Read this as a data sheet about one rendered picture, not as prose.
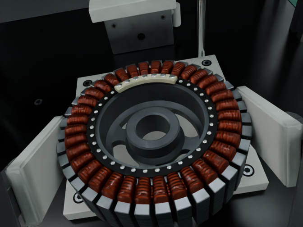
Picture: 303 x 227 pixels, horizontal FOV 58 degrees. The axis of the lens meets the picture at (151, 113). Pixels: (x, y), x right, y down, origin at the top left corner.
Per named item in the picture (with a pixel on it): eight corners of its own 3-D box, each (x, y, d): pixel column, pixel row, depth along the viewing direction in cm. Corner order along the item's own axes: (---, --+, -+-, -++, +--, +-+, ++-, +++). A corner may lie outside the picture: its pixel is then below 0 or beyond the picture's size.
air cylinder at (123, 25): (174, 45, 33) (171, 1, 29) (113, 55, 33) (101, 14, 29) (168, 22, 36) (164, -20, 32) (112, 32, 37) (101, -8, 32)
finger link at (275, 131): (285, 125, 11) (304, 122, 11) (234, 87, 18) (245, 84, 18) (285, 189, 12) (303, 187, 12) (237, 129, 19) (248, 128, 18)
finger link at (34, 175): (41, 226, 12) (25, 229, 12) (75, 155, 19) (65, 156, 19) (20, 167, 11) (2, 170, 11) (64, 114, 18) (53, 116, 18)
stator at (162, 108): (273, 221, 14) (291, 189, 12) (66, 252, 15) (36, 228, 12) (218, 82, 22) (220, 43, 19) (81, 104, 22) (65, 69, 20)
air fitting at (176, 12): (181, 29, 33) (180, 5, 30) (172, 30, 33) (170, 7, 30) (180, 24, 33) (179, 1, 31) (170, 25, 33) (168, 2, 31)
